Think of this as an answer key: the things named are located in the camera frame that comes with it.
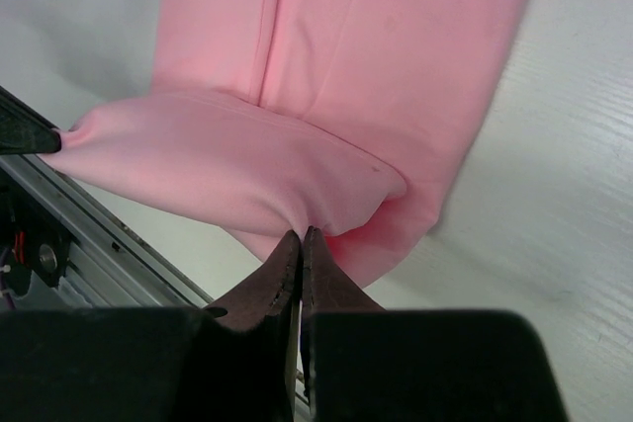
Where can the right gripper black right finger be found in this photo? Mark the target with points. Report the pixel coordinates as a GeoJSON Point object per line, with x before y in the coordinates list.
{"type": "Point", "coordinates": [367, 363]}

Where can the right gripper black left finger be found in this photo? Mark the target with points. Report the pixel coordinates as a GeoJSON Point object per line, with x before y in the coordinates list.
{"type": "Point", "coordinates": [230, 361]}

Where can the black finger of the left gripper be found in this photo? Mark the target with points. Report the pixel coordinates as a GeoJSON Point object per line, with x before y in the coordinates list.
{"type": "Point", "coordinates": [23, 130]}

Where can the pink t-shirt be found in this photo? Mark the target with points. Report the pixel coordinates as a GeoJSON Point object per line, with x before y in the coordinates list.
{"type": "Point", "coordinates": [269, 116]}

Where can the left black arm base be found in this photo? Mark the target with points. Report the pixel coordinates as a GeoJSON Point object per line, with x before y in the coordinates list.
{"type": "Point", "coordinates": [34, 245]}

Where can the aluminium rail frame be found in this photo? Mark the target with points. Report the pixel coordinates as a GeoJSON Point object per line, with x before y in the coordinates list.
{"type": "Point", "coordinates": [109, 266]}

